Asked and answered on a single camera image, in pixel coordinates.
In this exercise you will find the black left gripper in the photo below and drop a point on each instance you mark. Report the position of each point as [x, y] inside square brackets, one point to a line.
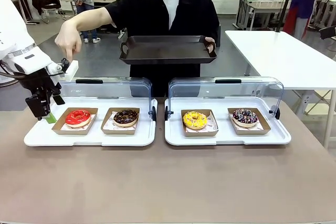
[36, 82]

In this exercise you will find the brown cardboard donut box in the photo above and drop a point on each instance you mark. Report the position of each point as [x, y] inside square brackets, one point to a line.
[105, 131]
[214, 133]
[266, 129]
[56, 129]

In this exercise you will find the red glazed donut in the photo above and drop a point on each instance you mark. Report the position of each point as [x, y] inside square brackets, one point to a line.
[72, 120]

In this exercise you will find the printed white paper liner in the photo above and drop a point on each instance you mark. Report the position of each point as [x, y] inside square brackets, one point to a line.
[89, 127]
[212, 127]
[107, 125]
[260, 127]

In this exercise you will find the black serving tray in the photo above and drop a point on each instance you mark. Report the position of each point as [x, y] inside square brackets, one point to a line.
[168, 49]

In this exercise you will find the yellow glazed donut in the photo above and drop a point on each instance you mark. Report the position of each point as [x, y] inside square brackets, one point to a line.
[189, 121]

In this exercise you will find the person right forearm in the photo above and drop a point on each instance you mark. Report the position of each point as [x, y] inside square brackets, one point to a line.
[89, 18]

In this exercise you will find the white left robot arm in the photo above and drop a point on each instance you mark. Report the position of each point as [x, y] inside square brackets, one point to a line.
[15, 40]

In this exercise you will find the chocolate sprinkled donut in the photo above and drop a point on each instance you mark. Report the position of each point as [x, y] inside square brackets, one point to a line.
[119, 120]

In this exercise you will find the person torso in black jacket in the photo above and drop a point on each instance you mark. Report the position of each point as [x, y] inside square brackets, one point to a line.
[170, 77]

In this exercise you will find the purple drizzled donut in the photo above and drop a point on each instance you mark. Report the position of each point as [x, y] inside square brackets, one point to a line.
[239, 119]

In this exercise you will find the person right hand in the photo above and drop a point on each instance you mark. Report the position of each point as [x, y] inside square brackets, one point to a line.
[68, 39]

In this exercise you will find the person left hand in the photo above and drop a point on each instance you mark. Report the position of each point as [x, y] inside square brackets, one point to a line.
[212, 44]

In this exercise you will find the clear display lid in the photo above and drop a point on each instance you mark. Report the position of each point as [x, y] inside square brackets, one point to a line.
[113, 87]
[223, 89]

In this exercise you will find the white display tray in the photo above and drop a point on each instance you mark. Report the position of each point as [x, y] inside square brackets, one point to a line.
[123, 140]
[225, 138]

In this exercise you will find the chair with black jacket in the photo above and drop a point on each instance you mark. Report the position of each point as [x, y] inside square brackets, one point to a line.
[47, 1]

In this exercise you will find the background grey work table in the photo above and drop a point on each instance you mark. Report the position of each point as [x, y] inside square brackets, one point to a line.
[262, 5]

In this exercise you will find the white side table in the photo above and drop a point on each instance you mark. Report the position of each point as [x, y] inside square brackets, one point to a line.
[283, 58]

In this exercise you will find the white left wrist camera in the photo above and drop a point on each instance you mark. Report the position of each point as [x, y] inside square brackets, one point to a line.
[71, 71]

